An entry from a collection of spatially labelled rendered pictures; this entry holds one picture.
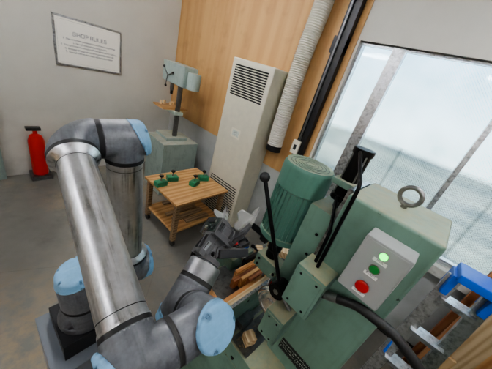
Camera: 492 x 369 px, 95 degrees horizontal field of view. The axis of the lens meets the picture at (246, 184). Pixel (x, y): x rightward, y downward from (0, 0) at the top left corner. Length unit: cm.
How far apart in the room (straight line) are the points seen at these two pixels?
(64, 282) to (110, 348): 63
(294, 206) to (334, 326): 37
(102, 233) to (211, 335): 29
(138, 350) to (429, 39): 217
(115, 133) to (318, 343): 89
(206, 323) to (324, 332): 48
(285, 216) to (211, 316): 43
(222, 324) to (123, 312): 18
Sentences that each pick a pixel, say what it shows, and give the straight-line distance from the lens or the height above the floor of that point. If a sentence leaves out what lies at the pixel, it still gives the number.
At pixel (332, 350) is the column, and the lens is 90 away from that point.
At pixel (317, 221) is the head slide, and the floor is 138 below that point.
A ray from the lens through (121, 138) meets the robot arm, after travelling 75.
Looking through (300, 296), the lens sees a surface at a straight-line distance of 73.
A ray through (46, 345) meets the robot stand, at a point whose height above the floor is 55.
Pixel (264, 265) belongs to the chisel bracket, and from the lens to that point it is 101.
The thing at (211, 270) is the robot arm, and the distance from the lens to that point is 62.
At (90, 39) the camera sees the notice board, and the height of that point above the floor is 156.
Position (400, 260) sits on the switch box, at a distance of 59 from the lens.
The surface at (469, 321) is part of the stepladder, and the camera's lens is 165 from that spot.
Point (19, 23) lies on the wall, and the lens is 327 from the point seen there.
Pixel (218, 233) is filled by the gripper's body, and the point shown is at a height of 133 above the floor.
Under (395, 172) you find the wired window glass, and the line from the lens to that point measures 218.
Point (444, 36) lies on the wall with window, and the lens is 215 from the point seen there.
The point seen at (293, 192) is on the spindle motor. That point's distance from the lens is 75.
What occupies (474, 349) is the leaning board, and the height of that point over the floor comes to 61.
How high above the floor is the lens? 173
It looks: 26 degrees down
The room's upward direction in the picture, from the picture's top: 17 degrees clockwise
